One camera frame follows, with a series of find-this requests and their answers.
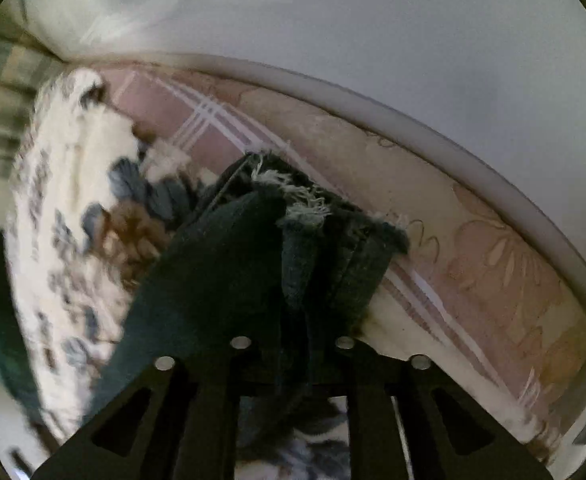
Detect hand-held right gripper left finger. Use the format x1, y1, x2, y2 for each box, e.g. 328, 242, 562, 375
32, 336, 252, 480

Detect dark denim pants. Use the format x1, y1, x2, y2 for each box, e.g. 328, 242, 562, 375
86, 152, 411, 461

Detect dark green cloth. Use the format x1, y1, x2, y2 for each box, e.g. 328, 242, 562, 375
0, 230, 44, 426

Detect plaid curtain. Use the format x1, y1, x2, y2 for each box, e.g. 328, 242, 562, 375
0, 25, 64, 176

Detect pink plaid bed sheet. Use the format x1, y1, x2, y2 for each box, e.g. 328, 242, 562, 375
90, 62, 586, 461

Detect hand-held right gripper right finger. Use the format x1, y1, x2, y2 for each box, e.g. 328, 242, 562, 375
334, 336, 554, 480

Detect floral fleece blanket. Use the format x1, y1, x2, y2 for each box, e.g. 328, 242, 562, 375
3, 67, 354, 480

